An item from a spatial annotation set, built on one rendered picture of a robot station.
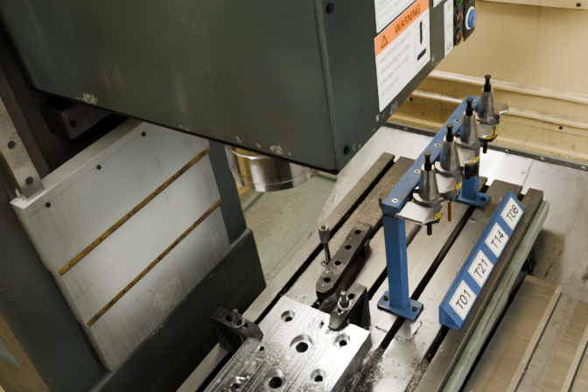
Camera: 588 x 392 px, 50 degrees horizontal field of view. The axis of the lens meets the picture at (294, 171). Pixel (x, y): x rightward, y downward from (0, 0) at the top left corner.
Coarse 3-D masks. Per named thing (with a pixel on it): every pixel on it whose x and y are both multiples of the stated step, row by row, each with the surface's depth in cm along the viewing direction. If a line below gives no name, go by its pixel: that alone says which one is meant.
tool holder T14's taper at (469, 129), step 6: (474, 114) 140; (462, 120) 141; (468, 120) 140; (474, 120) 140; (462, 126) 142; (468, 126) 141; (474, 126) 141; (462, 132) 142; (468, 132) 141; (474, 132) 141; (462, 138) 143; (468, 138) 142; (474, 138) 142
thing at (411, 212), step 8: (400, 208) 129; (408, 208) 129; (416, 208) 129; (424, 208) 128; (432, 208) 128; (400, 216) 128; (408, 216) 127; (416, 216) 127; (424, 216) 126; (432, 216) 126
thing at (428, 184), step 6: (432, 168) 126; (420, 174) 128; (426, 174) 126; (432, 174) 126; (420, 180) 128; (426, 180) 127; (432, 180) 127; (420, 186) 129; (426, 186) 128; (432, 186) 128; (420, 192) 129; (426, 192) 128; (432, 192) 128; (438, 192) 129; (426, 198) 129; (432, 198) 129
